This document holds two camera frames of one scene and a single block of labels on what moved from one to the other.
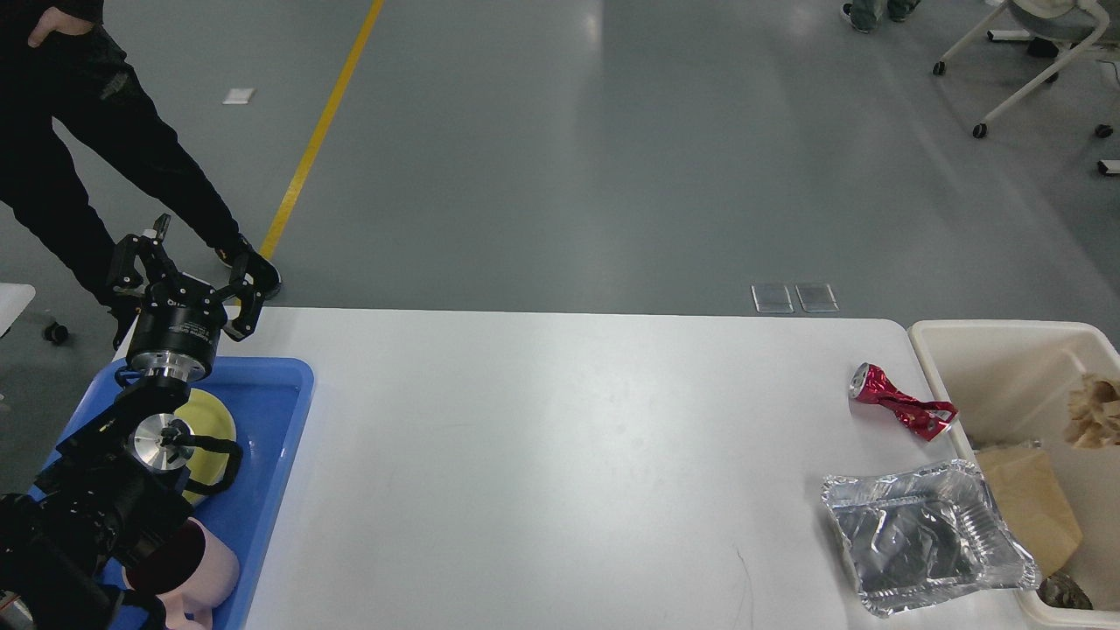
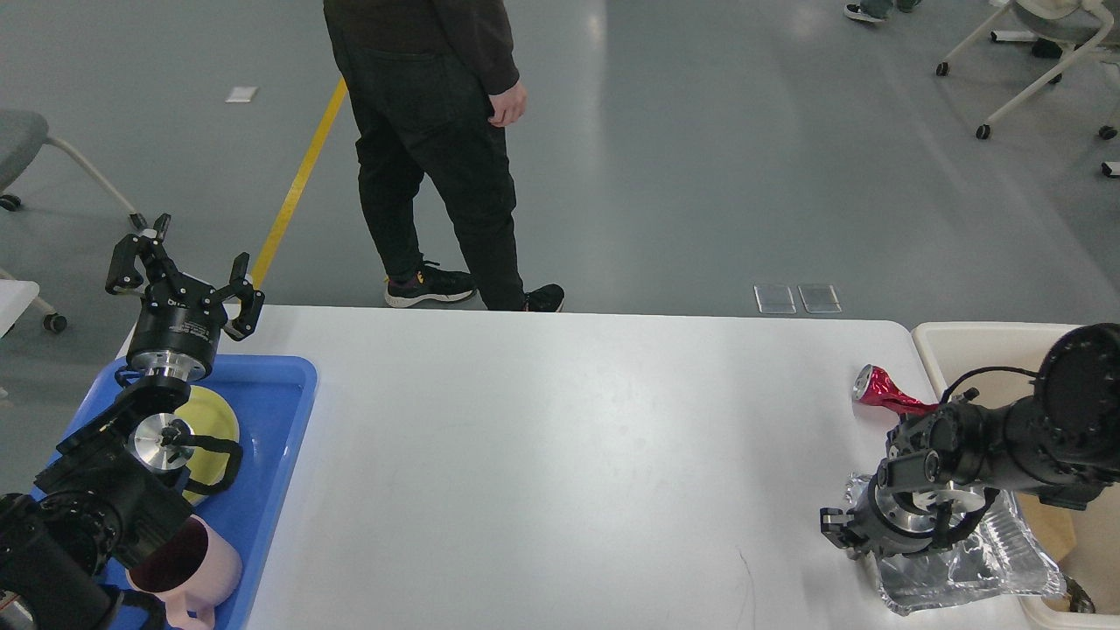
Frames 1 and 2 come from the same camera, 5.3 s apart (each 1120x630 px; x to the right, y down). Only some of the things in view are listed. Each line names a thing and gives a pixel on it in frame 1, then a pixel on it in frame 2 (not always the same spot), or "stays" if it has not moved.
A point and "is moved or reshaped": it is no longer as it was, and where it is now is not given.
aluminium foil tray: (923, 533) is moved or reshaped
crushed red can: (927, 418) stays
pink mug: (189, 575) stays
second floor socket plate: (816, 297) stays
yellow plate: (207, 417) stays
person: (58, 60) → (431, 85)
